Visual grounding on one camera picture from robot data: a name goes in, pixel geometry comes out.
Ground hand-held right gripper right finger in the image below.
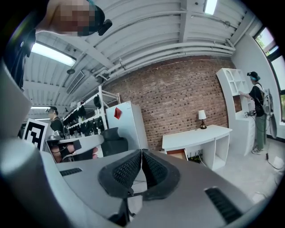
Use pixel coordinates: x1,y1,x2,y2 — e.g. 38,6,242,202
141,148,181,201

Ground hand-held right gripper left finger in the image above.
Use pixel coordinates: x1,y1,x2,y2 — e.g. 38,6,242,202
98,149,143,199

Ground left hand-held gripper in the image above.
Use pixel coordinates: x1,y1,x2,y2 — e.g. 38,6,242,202
21,118,105,156

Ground brown wooden desk drawer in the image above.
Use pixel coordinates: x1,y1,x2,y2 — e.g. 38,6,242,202
166,148,189,161

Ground white desk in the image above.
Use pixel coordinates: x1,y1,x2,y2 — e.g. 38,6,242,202
162,124,233,171

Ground person's left hand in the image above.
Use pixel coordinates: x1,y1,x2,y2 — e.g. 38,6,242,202
51,144,99,163

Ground black mesh office chair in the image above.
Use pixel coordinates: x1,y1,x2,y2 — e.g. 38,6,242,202
101,127,130,158

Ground white refrigerator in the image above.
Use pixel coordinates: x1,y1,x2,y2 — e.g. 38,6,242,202
105,101,149,152

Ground white metal storage rack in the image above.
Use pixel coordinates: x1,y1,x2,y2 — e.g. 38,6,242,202
62,85,121,137

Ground ceiling air vent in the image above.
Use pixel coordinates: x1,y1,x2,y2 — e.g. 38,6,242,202
65,70,86,95

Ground white shade table lamp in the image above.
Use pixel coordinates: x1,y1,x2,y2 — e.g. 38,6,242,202
198,110,208,130

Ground person's black shirt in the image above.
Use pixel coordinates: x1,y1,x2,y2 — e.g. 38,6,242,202
3,28,37,90

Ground long ceiling light panel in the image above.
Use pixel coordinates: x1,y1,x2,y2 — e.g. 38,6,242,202
203,0,218,16
30,41,77,67

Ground white arched bookshelf cabinet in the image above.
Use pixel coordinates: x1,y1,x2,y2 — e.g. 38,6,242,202
216,68,257,157

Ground person's head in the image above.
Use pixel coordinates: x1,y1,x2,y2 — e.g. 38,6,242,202
35,0,97,37

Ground white ceiling pipes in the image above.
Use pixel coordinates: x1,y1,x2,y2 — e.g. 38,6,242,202
94,38,236,79

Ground black framed window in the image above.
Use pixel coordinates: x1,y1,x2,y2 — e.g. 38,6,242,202
253,26,285,123

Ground black head-mounted camera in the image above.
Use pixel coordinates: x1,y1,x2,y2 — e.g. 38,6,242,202
87,0,113,37

